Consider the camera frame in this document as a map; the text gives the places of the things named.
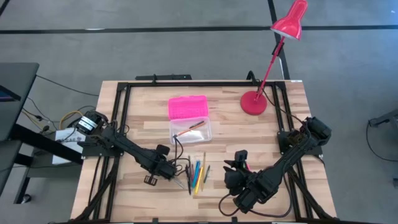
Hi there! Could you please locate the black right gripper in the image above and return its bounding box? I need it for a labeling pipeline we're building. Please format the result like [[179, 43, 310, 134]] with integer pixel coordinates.
[[222, 150, 259, 196]]

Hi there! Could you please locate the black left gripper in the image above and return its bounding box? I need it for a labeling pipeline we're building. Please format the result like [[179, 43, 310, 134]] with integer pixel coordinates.
[[144, 144, 178, 187]]

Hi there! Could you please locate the black marker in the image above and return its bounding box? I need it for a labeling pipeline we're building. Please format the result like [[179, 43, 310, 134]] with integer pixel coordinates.
[[185, 155, 192, 196]]

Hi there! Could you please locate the blue marker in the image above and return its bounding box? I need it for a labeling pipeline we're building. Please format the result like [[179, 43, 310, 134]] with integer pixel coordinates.
[[192, 160, 201, 189]]

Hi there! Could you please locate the yellow highlighter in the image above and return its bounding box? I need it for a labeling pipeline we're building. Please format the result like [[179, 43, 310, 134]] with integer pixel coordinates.
[[193, 166, 204, 196]]

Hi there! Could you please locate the orange pencil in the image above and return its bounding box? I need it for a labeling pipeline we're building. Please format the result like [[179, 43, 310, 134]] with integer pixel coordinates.
[[175, 121, 206, 138]]

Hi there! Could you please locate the clear pencil box pink lid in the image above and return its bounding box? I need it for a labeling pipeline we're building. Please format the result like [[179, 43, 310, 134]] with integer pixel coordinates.
[[167, 95, 213, 146]]

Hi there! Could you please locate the white printed paper box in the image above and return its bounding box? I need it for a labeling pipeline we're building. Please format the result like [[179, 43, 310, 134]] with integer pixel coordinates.
[[52, 126, 91, 166]]

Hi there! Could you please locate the red desk lamp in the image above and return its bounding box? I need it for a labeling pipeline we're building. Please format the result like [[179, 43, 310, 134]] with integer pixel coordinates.
[[239, 0, 309, 116]]

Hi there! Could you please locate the black bar with clamp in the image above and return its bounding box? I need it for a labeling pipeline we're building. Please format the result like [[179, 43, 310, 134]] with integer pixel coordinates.
[[135, 73, 193, 82]]

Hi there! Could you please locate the black steel beam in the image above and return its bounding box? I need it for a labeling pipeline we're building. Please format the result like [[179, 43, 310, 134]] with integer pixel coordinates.
[[9, 123, 85, 165]]

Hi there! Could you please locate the grey stand leg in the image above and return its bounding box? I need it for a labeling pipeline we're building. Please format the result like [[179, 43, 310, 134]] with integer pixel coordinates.
[[368, 108, 398, 128]]

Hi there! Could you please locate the dark grey desk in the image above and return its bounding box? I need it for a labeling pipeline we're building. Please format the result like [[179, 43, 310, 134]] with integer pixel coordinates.
[[0, 62, 40, 142]]

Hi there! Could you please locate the laptop with blue screen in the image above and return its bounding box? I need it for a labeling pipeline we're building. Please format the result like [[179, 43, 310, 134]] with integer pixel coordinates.
[[0, 84, 22, 103]]

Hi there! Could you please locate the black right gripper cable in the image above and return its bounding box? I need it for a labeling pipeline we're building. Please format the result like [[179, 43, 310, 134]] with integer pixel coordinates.
[[218, 174, 294, 218]]

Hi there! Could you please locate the thin black supply cable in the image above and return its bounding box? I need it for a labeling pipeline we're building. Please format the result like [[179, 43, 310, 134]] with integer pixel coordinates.
[[256, 81, 307, 124]]

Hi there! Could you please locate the yellow cable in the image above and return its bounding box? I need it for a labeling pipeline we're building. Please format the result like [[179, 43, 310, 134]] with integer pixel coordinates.
[[21, 108, 85, 131]]

